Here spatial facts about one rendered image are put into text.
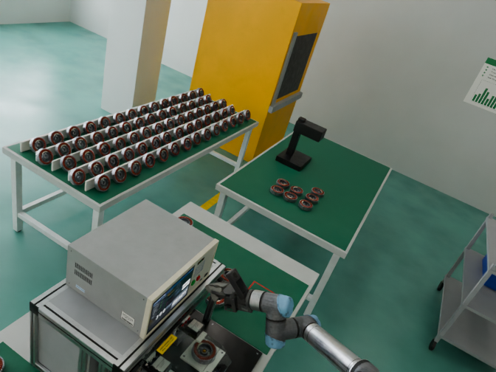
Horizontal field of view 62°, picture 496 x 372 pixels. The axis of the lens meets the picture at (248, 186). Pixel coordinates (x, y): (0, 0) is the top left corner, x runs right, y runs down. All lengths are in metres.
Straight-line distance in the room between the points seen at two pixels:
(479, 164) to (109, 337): 5.72
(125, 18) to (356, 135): 3.67
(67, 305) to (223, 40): 3.94
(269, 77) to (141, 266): 3.62
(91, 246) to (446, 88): 5.43
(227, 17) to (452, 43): 2.96
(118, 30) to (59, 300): 4.07
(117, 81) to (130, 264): 4.12
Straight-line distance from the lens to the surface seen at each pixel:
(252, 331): 2.23
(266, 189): 3.32
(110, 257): 1.59
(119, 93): 5.53
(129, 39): 5.28
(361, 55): 6.43
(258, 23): 4.88
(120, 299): 1.58
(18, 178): 3.42
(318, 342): 1.56
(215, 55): 5.18
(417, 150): 6.55
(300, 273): 2.66
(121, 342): 1.61
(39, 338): 1.86
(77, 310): 1.69
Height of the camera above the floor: 2.42
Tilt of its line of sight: 30 degrees down
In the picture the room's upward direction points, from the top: 18 degrees clockwise
